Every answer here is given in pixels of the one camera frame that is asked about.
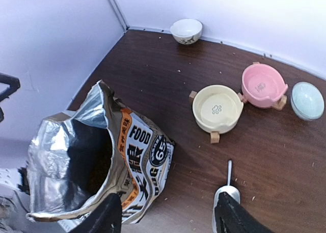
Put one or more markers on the cream pet bowl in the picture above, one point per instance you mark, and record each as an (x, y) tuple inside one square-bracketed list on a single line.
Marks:
[(216, 109)]

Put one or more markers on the white patterned ceramic bowl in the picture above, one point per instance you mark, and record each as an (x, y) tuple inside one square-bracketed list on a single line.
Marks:
[(186, 31)]

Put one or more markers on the pet food bag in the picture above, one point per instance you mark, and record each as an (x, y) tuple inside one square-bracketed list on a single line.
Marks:
[(77, 159)]

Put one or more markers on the metal scoop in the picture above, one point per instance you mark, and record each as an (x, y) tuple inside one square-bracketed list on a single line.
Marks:
[(230, 190)]

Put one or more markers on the light blue ceramic bowl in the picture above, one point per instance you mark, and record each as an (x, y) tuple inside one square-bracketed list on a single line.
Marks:
[(307, 101)]

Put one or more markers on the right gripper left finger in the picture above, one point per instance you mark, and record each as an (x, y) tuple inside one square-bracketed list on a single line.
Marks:
[(107, 217)]

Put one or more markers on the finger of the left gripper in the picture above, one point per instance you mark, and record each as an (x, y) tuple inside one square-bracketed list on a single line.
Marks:
[(13, 84)]

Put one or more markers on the left aluminium frame post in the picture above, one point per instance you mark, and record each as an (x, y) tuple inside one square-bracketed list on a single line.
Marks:
[(119, 14)]

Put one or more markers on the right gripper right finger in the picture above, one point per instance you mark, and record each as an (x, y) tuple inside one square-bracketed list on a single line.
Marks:
[(232, 217)]

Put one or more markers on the pink pet bowl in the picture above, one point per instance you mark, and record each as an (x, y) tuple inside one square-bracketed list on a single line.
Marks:
[(263, 86)]

